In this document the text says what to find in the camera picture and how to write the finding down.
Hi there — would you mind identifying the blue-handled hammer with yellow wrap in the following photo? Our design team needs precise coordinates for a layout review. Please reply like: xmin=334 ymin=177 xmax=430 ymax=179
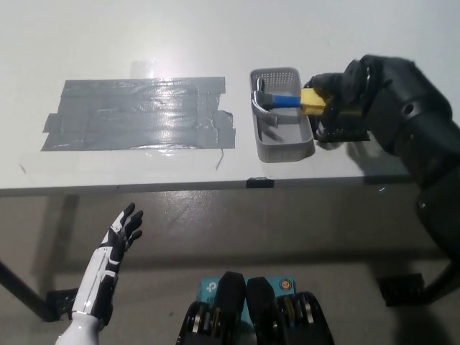
xmin=250 ymin=79 xmax=364 ymax=127

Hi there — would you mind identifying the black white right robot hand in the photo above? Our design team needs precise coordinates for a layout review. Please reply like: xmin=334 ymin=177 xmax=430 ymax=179
xmin=303 ymin=56 xmax=375 ymax=142

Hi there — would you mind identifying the gray perforated plastic basket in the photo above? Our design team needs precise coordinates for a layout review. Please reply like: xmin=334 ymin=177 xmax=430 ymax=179
xmin=249 ymin=67 xmax=316 ymax=163

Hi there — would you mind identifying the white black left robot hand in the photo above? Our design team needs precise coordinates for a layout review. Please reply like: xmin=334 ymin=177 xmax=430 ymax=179
xmin=70 ymin=203 xmax=144 ymax=321

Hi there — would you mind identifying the black tape patch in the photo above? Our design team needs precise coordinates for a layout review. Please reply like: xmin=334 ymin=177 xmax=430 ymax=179
xmin=312 ymin=120 xmax=373 ymax=143

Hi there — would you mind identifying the gray duct tape patch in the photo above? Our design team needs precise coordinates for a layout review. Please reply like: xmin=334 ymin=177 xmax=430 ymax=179
xmin=40 ymin=76 xmax=237 ymax=152

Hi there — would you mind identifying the black table leg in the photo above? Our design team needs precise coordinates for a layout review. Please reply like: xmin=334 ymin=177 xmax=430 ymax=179
xmin=0 ymin=260 xmax=50 ymax=323
xmin=422 ymin=258 xmax=460 ymax=307

